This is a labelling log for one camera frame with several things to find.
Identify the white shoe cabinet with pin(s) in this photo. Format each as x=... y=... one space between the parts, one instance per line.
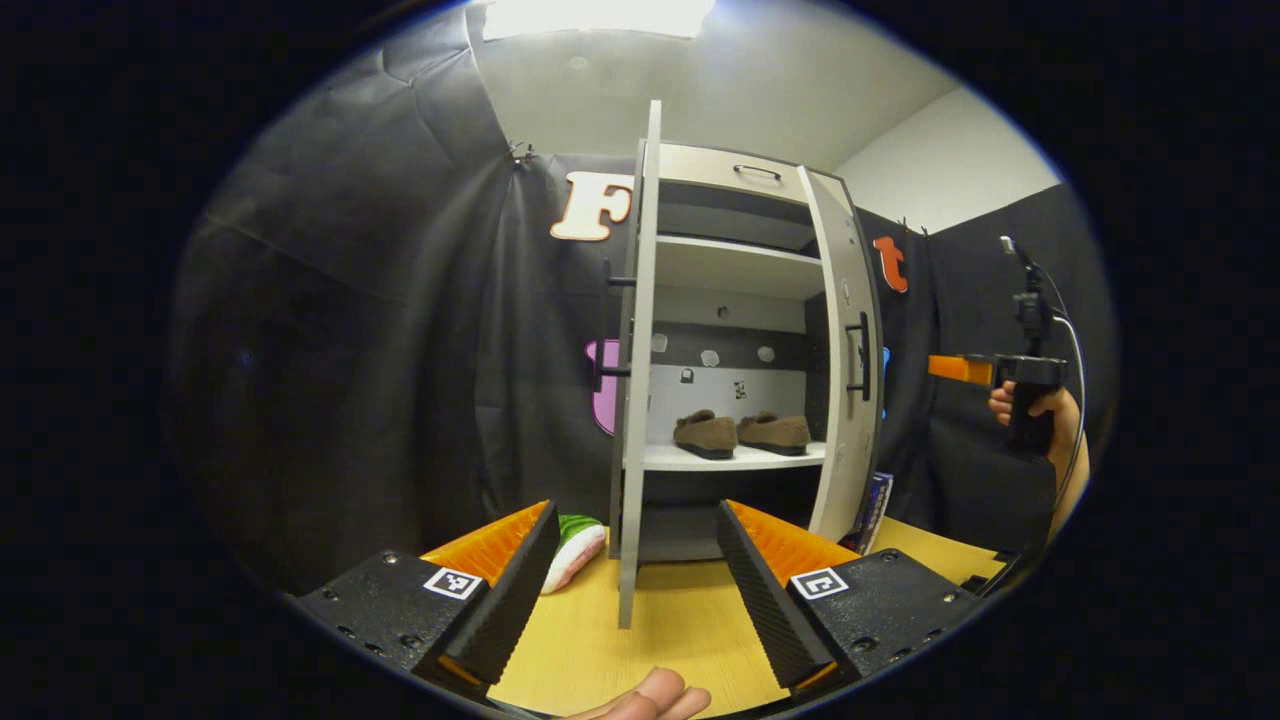
x=735 y=265

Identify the small metal clip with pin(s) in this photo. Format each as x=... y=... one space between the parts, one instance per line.
x=520 y=153

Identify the white cabinet door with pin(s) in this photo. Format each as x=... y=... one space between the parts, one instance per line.
x=835 y=250
x=640 y=450

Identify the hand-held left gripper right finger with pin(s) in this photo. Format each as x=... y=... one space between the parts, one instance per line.
x=770 y=610

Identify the ceiling light panel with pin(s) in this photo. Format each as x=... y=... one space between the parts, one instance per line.
x=600 y=15

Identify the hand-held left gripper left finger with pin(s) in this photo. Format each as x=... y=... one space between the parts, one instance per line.
x=510 y=610

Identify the blue printed box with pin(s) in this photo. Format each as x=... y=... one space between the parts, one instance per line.
x=872 y=510

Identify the brown fuzzy shoe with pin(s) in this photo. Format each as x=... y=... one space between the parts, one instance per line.
x=775 y=433
x=705 y=435

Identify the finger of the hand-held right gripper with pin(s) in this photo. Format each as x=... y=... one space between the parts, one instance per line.
x=960 y=368

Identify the green striped plush toy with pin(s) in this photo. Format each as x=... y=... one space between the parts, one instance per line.
x=580 y=545

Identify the black backdrop cloth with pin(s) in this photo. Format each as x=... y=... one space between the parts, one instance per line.
x=380 y=350

